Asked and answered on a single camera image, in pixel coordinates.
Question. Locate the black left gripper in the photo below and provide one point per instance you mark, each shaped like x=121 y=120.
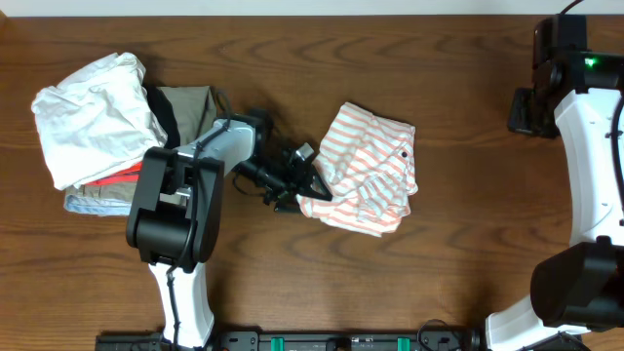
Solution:
x=289 y=190

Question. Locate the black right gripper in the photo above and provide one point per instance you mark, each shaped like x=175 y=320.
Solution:
x=518 y=119

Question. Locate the red white striped shirt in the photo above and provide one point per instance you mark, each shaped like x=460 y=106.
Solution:
x=367 y=163

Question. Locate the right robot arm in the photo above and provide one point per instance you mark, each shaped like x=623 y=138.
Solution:
x=577 y=95

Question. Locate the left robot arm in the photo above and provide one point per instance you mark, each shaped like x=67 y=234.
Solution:
x=176 y=211

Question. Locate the olive green folded garment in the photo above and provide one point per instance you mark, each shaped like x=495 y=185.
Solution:
x=194 y=111

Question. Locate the navy and red folded garment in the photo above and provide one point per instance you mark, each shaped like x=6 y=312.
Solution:
x=163 y=110

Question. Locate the light blue folded garment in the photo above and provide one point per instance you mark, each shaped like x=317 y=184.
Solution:
x=96 y=206

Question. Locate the white crumpled garment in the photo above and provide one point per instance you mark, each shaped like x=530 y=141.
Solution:
x=96 y=122

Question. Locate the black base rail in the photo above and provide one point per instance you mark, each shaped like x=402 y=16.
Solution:
x=432 y=336

